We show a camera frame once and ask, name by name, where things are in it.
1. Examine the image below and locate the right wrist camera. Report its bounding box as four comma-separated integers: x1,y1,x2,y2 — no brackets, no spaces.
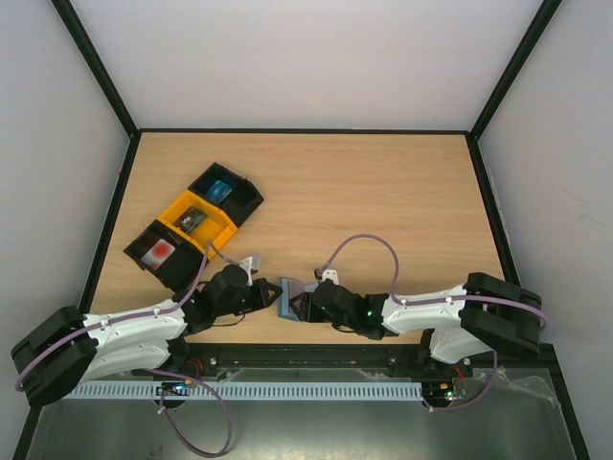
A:
314,268,339,285

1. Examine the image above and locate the light blue slotted cable duct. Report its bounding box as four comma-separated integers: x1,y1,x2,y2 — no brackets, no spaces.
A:
66,380,422,402

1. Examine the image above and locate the black card stack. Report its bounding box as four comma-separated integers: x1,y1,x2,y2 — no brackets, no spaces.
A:
173,206,207,235

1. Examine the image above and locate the black bin with blue cards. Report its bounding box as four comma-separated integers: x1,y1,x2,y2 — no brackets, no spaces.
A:
188,163,264,227

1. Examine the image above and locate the blue card stack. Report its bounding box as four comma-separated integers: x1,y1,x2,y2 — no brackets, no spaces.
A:
205,180,233,204

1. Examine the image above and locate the red white card stack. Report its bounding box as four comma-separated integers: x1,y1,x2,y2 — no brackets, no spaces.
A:
141,239,175,271

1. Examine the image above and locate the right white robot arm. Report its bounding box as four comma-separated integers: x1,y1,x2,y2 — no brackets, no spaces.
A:
279,272,548,376

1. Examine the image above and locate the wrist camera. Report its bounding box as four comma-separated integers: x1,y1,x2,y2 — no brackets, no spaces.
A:
314,268,339,285
238,254,261,287

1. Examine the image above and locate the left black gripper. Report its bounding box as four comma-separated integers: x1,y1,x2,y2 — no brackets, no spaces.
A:
216,278,283,318

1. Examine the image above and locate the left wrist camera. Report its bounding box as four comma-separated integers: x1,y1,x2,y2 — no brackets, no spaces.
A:
238,254,261,287

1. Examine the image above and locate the black bin with red cards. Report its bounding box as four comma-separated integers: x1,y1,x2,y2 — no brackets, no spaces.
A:
124,220,203,292

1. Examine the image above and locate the yellow bin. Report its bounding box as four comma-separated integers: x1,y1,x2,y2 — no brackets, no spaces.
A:
157,190,238,252

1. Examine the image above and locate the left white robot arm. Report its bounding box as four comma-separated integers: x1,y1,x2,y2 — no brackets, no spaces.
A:
11,264,283,407

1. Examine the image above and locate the teal card holder wallet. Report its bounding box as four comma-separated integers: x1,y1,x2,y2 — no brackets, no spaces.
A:
277,277,317,322

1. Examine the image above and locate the black aluminium frame rail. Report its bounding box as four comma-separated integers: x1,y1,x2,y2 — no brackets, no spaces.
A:
159,343,492,381

